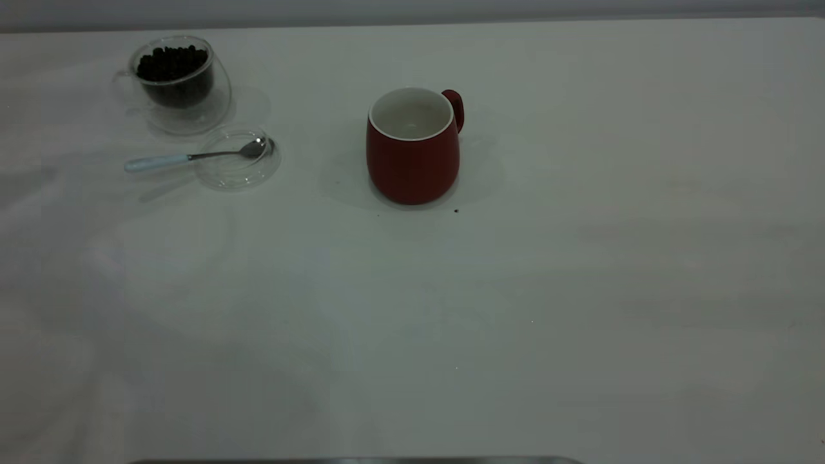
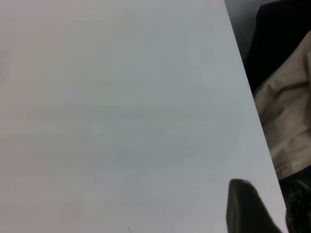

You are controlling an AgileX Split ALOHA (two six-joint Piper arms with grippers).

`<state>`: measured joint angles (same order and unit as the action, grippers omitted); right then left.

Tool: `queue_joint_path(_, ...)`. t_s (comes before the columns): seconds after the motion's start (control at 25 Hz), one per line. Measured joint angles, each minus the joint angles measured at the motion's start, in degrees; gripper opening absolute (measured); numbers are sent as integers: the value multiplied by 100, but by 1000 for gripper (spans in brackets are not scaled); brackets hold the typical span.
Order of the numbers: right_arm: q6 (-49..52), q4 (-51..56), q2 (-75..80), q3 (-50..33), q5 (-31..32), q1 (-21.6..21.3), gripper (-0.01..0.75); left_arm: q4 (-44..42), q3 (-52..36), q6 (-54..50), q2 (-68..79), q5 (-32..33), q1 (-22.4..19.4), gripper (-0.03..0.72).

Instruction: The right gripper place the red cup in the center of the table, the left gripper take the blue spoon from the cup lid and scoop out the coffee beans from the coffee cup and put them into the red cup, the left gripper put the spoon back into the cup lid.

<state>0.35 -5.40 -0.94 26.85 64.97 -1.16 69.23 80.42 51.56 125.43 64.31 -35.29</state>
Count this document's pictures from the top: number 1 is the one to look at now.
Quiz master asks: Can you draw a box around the red ceramic mug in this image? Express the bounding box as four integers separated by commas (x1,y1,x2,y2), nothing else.
366,87,465,206

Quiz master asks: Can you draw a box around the spoon with pale blue handle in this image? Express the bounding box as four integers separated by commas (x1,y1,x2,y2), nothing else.
124,137,275,173

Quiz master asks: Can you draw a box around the dark coffee beans pile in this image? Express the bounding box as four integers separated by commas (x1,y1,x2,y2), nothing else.
137,45,213,107

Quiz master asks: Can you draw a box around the clear glass dish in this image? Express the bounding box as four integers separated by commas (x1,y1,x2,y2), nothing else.
193,128,281,192

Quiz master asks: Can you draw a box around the clear double-wall glass cup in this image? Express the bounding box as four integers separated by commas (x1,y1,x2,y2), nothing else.
113,35,231,136

